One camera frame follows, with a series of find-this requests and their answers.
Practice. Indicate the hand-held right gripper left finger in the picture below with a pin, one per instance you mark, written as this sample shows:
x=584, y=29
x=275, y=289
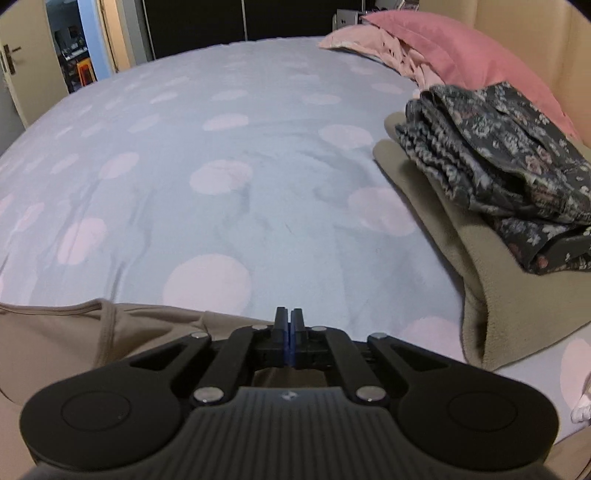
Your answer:
x=282, y=337

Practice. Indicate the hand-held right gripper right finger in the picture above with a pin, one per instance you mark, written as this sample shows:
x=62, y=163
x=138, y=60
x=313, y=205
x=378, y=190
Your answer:
x=298, y=337

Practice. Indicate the taupe shirt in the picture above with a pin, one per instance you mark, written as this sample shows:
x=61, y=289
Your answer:
x=69, y=341

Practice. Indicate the folded khaki garment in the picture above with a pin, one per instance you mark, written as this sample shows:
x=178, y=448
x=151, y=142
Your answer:
x=498, y=300

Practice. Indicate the polka dot bedsheet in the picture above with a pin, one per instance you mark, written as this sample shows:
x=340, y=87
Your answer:
x=231, y=138

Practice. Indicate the folded dark floral garment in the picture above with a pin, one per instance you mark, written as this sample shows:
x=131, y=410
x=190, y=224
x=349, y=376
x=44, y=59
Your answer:
x=485, y=138

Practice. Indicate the crumpled white cloth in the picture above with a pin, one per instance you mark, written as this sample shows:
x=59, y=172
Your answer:
x=582, y=401

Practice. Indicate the dark wardrobe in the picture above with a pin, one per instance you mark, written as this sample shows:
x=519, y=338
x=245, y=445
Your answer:
x=231, y=23

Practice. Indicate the grey box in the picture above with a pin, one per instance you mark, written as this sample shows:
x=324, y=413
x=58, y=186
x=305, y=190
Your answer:
x=348, y=17

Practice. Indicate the pink cloth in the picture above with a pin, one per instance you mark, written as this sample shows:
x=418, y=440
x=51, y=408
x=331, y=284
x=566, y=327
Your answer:
x=452, y=46

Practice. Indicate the orange stool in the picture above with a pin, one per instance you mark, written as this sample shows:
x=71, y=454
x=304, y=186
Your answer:
x=87, y=71

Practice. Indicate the cream door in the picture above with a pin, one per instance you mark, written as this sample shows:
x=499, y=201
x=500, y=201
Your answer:
x=32, y=92

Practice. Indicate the cream padded headboard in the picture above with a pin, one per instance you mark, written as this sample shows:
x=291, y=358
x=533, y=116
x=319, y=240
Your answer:
x=554, y=46

